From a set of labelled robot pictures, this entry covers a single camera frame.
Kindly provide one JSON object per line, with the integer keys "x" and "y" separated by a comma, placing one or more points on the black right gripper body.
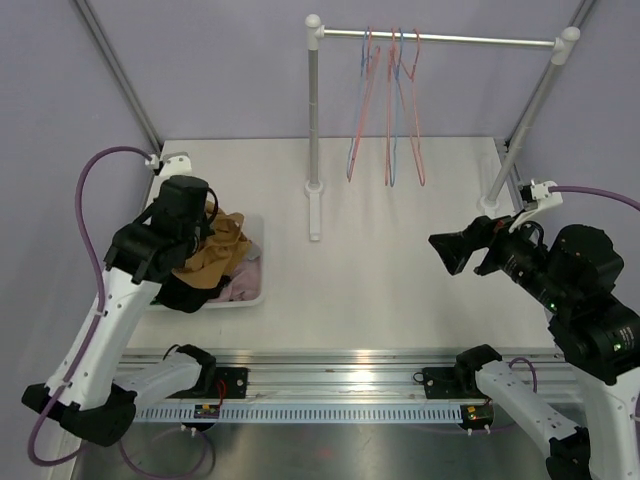
{"x": 502, "y": 244}

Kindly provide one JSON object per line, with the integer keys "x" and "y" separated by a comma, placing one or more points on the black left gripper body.
{"x": 203, "y": 230}

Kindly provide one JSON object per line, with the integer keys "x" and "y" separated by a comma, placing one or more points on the brown tank top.
{"x": 218, "y": 255}

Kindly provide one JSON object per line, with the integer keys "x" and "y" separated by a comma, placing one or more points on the black tank top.
{"x": 178, "y": 295}

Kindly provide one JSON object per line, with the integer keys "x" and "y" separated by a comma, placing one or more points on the mauve pink tank top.
{"x": 245, "y": 283}

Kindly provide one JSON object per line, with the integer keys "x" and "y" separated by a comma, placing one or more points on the blue hanger of mauve top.
{"x": 364, "y": 61}

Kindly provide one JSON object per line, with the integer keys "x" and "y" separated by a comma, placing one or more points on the pink hanger of green top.
{"x": 374, "y": 52}

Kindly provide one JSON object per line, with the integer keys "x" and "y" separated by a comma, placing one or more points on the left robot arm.
{"x": 84, "y": 395}

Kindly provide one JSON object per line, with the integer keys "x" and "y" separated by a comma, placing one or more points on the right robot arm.
{"x": 573, "y": 279}

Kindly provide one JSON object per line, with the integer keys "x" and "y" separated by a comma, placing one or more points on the clear plastic basket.
{"x": 253, "y": 228}

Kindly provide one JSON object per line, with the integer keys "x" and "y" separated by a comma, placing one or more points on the silver clothes rack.
{"x": 561, "y": 48}

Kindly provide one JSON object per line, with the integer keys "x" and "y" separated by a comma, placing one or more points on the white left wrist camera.
{"x": 169, "y": 165}

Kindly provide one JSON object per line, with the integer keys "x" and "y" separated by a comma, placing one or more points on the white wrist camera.
{"x": 538, "y": 197}
{"x": 169, "y": 165}

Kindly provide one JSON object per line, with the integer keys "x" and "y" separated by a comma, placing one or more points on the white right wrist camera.
{"x": 538, "y": 197}

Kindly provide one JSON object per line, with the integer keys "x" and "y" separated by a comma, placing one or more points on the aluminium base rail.
{"x": 357, "y": 375}

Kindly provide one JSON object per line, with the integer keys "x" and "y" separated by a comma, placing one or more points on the white slotted cable duct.
{"x": 303, "y": 414}

